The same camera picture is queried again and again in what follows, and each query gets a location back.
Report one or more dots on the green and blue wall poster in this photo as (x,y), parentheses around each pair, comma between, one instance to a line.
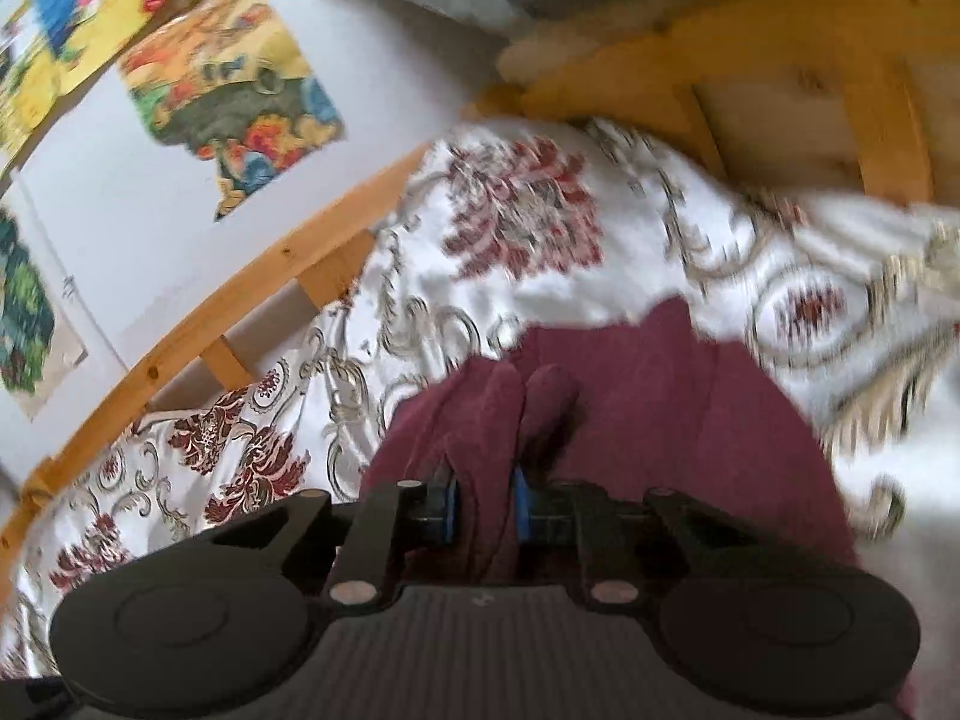
(22,315)

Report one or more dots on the blue and yellow wall poster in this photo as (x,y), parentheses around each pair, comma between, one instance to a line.
(112,22)

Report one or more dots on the white floral bedspread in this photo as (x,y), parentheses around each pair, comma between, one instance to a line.
(525,240)

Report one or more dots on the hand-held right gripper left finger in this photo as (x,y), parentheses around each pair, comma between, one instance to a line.
(448,511)

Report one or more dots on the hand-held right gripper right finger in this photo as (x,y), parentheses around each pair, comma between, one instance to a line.
(520,510)

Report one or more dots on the orange and yellow wall poster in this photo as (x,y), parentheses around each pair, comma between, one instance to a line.
(240,90)

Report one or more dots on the maroon long-sleeve shirt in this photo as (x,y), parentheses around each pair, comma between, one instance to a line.
(675,420)

